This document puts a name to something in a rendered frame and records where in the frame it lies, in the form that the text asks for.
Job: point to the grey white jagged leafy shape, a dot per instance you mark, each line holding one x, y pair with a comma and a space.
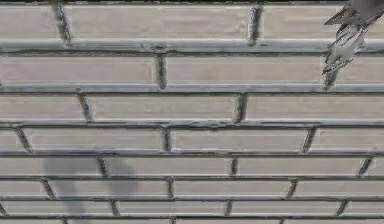
350, 40

